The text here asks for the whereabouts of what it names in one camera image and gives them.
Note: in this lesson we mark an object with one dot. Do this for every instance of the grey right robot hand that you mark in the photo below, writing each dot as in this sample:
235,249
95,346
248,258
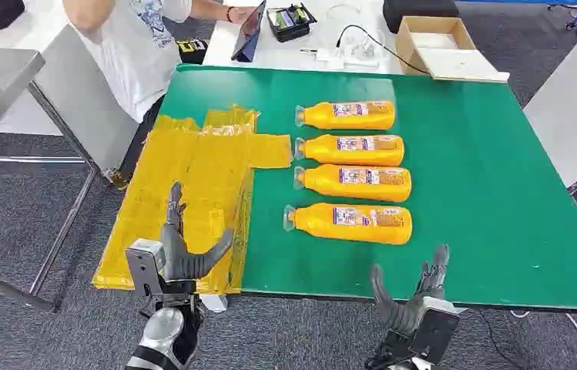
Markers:
400,316

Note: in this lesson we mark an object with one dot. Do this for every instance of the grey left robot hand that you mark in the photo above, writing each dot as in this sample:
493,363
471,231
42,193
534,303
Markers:
178,260

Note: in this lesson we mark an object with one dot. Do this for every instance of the orange drink bottle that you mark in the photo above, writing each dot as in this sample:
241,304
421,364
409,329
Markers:
354,152
349,116
359,185
354,227

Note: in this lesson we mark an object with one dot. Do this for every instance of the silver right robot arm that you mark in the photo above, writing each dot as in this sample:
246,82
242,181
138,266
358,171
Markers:
395,352

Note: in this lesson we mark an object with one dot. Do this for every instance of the white table leg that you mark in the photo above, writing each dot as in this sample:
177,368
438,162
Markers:
214,304

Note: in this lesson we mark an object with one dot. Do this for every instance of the yellow plastic sheet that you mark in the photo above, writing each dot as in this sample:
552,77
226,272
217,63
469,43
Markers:
186,163

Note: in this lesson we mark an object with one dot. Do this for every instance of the green table mat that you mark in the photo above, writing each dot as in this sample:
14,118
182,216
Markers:
472,178

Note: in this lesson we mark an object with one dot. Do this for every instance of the white desk with side panel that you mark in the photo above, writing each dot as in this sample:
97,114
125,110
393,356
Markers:
574,112
79,102

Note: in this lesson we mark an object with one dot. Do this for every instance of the black and yellow object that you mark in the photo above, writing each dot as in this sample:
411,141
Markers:
192,51

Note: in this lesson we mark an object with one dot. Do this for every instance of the white table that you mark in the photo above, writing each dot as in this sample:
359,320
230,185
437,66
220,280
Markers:
216,51

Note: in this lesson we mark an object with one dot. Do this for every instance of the person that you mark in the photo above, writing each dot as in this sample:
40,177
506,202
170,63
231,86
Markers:
125,51

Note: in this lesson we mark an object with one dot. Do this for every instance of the tablet in blue cover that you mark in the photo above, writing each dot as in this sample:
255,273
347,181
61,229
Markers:
247,35

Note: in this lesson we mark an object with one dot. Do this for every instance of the black case with green contents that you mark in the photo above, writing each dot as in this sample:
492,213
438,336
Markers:
290,23

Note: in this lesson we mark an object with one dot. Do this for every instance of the open cardboard box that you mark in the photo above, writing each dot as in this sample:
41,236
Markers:
405,46

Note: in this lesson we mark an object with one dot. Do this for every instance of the clear plastic packet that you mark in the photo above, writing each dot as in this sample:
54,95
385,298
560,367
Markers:
362,48

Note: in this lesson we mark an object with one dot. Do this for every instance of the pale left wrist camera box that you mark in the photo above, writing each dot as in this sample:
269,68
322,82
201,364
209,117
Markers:
140,265

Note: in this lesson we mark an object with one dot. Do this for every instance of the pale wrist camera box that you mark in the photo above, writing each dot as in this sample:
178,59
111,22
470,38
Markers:
140,265
436,332

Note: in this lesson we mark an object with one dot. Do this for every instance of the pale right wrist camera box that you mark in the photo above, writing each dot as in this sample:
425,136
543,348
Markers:
436,332

